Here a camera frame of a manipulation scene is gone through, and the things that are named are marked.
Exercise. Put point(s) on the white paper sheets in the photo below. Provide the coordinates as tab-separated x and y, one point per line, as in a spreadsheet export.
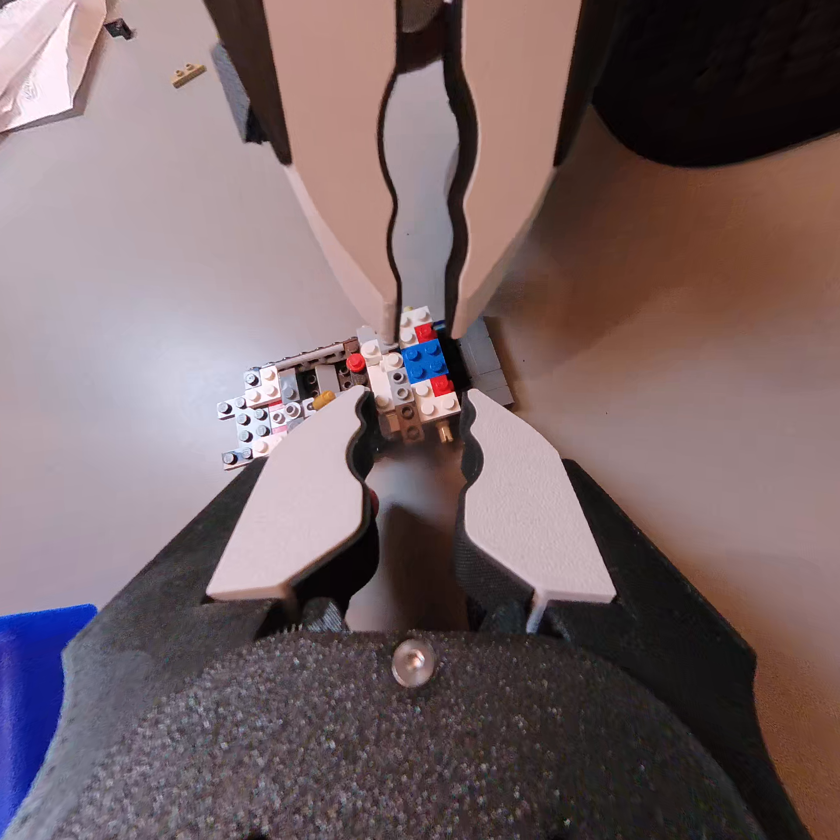
40	66

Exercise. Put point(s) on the blue plastic bin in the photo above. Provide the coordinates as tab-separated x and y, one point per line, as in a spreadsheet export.
33	696

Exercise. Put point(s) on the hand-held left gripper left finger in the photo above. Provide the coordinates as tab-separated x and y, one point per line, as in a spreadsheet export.
295	519

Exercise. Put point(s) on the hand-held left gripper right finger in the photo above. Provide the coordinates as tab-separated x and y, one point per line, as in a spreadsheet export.
532	519

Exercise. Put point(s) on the black rough rounded object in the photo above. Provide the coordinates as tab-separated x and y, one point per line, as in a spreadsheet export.
735	79

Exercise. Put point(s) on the small brown lego piece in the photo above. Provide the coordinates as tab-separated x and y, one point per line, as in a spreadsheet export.
188	75

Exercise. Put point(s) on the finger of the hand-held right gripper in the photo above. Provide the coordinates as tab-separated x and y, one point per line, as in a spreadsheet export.
328	118
519	118

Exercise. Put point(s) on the small black lego piece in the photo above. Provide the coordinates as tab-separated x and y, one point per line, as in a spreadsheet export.
118	28

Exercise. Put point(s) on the lego car model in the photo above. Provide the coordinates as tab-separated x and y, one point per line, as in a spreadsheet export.
420	361

